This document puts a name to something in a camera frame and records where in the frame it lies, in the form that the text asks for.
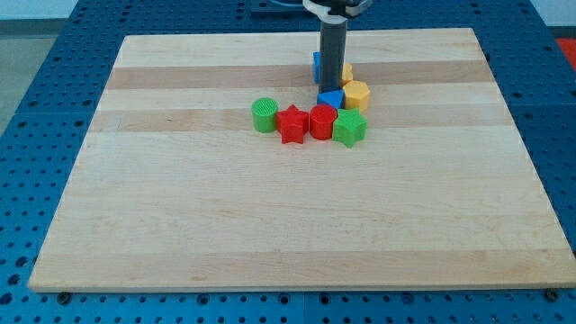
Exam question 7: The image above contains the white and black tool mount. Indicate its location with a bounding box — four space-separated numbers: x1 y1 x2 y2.
302 0 373 23

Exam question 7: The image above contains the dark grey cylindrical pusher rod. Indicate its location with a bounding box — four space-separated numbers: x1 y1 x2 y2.
319 21 347 93

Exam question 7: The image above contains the red cylinder block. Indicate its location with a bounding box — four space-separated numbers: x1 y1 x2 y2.
310 103 338 140

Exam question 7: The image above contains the blue block behind rod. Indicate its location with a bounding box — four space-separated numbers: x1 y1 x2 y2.
312 51 320 84

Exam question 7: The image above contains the yellow block behind rod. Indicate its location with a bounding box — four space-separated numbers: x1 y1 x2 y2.
341 62 354 86

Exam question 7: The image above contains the yellow hexagon block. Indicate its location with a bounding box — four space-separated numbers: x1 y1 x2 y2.
343 80 371 113

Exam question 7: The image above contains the blue triangle block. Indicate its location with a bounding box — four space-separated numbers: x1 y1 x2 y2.
317 89 345 109

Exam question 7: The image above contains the green star block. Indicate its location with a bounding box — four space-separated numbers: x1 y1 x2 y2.
332 108 367 148

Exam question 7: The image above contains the red star block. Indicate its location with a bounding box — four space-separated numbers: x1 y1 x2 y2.
276 104 310 144

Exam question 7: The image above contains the green cylinder block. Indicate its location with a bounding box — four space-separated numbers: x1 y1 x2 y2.
251 97 278 133

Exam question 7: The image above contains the light wooden board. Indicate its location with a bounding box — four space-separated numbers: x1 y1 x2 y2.
29 28 575 293

